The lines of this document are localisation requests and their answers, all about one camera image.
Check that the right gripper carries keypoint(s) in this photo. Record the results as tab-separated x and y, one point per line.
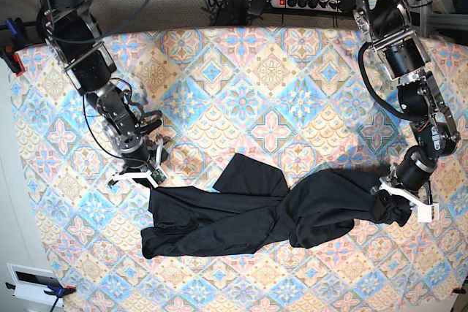
140	165

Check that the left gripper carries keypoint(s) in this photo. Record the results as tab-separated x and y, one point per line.
412	174

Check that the black t-shirt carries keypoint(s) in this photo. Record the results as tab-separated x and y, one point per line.
252	206

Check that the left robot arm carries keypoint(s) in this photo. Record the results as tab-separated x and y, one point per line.
387	26

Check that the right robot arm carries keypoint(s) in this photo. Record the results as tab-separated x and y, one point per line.
75	39

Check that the red clamp lower right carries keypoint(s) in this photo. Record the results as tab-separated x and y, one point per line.
460	290

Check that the patterned tablecloth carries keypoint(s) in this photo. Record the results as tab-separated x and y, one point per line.
291	98

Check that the blue clamp lower left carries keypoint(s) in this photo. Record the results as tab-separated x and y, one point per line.
55	292

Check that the blue clamp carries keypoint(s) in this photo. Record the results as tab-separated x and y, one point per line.
55	292
19	33

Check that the red black clamp left edge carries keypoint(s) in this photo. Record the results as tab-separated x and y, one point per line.
12	59

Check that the white floor outlet box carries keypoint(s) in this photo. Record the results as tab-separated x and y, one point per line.
30	283

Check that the blue clamp upper left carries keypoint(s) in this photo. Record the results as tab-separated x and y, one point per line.
19	33

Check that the black round stool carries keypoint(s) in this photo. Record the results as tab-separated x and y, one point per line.
40	26

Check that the white power strip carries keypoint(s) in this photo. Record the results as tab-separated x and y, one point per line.
313	5

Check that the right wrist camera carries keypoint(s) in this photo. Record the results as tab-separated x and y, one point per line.
159	176

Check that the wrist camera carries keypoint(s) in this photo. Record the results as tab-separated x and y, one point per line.
427	213
159	176

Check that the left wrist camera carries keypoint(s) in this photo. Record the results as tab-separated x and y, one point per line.
427	213

